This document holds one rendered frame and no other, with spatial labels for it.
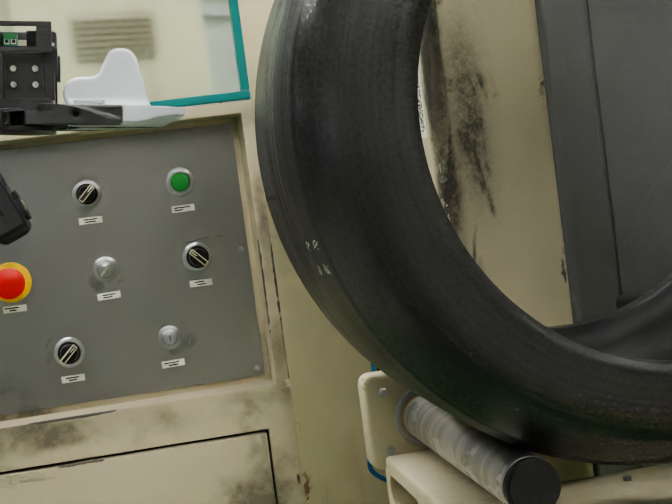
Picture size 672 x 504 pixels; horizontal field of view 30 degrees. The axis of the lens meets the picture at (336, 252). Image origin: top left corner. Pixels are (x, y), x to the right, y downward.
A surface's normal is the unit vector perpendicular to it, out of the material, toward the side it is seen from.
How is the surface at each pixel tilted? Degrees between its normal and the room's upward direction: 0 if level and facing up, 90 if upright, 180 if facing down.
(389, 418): 90
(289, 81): 81
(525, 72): 90
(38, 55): 90
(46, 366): 90
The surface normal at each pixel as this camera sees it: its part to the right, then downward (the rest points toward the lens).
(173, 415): 0.18, 0.03
